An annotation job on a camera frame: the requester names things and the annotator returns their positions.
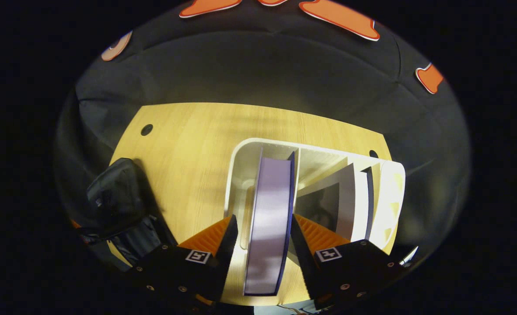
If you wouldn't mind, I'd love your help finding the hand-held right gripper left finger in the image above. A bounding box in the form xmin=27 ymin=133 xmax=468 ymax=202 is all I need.
xmin=127 ymin=214 xmax=239 ymax=307

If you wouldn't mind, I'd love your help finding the white book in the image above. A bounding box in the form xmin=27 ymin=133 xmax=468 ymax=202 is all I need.
xmin=337 ymin=165 xmax=376 ymax=242

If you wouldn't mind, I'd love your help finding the blue book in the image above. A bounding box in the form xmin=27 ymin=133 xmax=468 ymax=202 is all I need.
xmin=243 ymin=151 xmax=296 ymax=297

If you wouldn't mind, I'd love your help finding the black schoolbag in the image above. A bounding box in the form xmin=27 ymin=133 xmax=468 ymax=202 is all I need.
xmin=85 ymin=157 xmax=176 ymax=267

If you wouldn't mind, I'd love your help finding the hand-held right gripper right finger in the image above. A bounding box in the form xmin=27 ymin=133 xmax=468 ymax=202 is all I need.
xmin=290 ymin=215 xmax=412 ymax=307

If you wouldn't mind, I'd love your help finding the white bookshelf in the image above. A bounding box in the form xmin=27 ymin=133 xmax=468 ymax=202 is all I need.
xmin=223 ymin=138 xmax=406 ymax=263

